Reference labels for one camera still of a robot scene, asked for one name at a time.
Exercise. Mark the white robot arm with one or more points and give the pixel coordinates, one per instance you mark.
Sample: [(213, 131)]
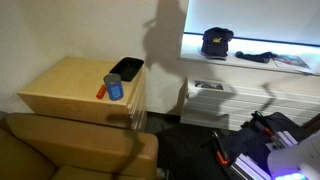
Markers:
[(298, 162)]

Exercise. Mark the light wooden drawer cabinet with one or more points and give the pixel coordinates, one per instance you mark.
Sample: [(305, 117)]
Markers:
[(69, 90)]

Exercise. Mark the photo card on heater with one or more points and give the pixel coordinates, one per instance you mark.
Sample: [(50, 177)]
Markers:
[(208, 85)]

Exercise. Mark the black plastic tray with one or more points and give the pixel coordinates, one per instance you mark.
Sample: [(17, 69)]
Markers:
[(127, 68)]

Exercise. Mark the blue cylindrical can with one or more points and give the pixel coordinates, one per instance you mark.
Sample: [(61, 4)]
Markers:
[(114, 86)]

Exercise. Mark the small orange cylinder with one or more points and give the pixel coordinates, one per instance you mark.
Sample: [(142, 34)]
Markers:
[(101, 92)]

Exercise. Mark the white radiator heater unit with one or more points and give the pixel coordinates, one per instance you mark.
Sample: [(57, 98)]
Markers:
[(231, 107)]

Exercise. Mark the navy baseball cap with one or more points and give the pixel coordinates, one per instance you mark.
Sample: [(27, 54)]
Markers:
[(215, 42)]

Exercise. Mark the black clamp with orange trigger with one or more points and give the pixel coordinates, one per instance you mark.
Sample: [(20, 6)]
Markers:
[(259, 121)]

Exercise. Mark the dark blue bag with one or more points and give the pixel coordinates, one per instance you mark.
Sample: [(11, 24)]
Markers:
[(277, 121)]

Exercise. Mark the magazine on window sill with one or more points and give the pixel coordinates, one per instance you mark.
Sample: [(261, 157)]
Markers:
[(292, 62)]

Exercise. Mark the tan leather armchair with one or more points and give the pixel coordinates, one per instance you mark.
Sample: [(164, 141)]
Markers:
[(34, 147)]

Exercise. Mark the orange handled bar clamp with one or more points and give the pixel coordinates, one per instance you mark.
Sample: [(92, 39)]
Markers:
[(221, 154)]

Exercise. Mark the aluminium extrusion frame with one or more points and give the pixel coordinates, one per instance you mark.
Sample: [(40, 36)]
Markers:
[(250, 154)]

